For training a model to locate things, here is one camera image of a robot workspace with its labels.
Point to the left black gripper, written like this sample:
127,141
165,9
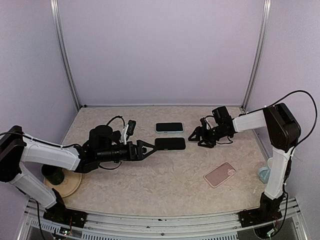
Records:
139,155

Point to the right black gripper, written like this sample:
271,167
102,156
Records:
211,144

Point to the black phone case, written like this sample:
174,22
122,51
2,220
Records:
170,144

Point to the black phone silver edge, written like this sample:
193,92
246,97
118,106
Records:
170,143

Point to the light blue phone case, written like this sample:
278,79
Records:
170,132

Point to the black phone teal edge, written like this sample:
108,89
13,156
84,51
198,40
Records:
169,127

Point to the pink phone case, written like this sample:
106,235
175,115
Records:
220,174

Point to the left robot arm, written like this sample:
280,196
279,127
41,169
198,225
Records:
103,145

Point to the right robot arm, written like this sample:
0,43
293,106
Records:
284,134

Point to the light blue mug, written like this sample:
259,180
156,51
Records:
264,173

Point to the beige round plate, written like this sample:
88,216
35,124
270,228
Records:
68,186

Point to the dark green mug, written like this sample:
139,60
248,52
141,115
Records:
53,174

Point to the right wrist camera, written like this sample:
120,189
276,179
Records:
205,124

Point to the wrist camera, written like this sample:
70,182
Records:
127,131
205,124

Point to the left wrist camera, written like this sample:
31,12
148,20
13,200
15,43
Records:
127,131

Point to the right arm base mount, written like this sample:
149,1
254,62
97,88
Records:
255,216

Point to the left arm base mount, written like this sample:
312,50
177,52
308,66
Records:
66,216

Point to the front aluminium rail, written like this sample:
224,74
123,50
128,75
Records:
109,226

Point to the right aluminium frame post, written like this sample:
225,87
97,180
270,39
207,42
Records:
258,53

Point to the aluminium frame post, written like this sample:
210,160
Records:
63,52
258,53

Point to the left aluminium frame post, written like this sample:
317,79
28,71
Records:
63,52

